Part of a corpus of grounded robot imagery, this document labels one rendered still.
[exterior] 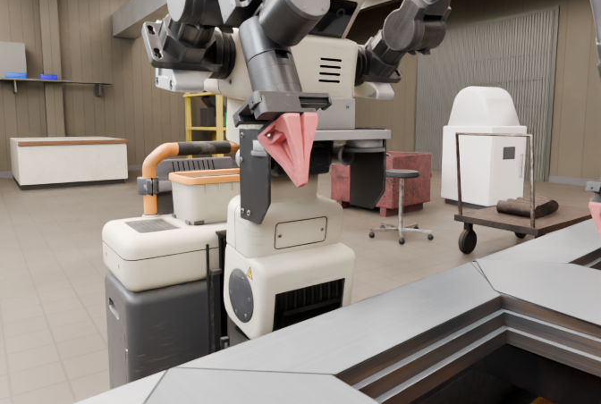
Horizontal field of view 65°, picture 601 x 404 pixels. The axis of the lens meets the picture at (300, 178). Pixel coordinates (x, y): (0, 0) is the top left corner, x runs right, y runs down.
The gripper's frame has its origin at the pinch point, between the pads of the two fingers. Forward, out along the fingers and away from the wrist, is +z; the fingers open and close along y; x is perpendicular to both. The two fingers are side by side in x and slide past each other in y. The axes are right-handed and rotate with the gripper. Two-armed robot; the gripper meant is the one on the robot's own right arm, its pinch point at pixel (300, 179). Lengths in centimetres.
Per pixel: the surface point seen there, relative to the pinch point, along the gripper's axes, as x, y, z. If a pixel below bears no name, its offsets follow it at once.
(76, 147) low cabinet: 736, 102, -310
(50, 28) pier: 824, 101, -595
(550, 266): -4.8, 32.4, 16.8
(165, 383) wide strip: -4.0, -19.4, 16.1
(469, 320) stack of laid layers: -7.0, 11.3, 19.0
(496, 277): -3.6, 22.5, 16.1
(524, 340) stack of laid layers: -8.4, 16.9, 22.7
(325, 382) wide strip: -9.9, -9.5, 19.0
